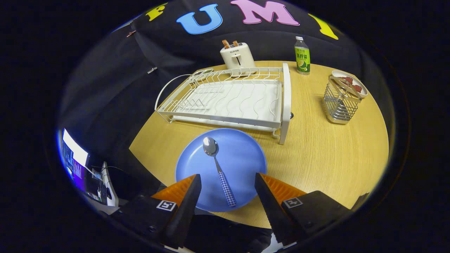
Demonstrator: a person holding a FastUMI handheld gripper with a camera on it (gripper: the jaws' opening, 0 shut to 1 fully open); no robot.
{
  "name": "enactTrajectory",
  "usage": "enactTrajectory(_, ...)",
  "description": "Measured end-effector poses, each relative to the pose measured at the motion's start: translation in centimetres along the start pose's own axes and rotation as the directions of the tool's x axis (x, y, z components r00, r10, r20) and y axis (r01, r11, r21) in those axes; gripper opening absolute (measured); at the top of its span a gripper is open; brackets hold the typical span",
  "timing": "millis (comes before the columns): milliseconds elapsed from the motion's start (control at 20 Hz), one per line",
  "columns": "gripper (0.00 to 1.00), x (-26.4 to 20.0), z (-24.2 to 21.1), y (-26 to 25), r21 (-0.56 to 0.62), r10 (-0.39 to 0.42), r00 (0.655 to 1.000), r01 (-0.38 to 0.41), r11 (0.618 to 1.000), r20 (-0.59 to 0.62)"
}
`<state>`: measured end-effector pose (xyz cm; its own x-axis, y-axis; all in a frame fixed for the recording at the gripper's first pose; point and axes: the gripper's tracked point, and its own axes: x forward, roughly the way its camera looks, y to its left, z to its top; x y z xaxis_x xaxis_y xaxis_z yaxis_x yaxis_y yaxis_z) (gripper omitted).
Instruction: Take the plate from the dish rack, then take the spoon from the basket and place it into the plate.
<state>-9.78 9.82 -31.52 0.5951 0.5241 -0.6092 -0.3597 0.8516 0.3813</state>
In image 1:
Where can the white dish with red food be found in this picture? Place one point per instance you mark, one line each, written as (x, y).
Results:
(361, 90)

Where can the computer monitor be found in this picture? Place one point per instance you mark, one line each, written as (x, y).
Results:
(75, 158)

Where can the white toaster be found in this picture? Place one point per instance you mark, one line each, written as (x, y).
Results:
(237, 58)

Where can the green tea bottle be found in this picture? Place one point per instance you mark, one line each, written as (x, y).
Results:
(302, 58)

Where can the white clip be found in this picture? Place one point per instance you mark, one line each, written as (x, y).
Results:
(152, 70)

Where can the blue plate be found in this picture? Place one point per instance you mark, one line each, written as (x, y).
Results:
(239, 154)

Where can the pink clip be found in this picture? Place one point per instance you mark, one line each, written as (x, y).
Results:
(131, 33)

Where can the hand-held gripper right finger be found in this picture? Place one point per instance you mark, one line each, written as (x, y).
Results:
(272, 211)

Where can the black backdrop cloth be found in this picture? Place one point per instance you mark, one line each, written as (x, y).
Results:
(116, 88)

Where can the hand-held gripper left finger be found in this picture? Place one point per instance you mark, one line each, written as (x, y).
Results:
(184, 211)

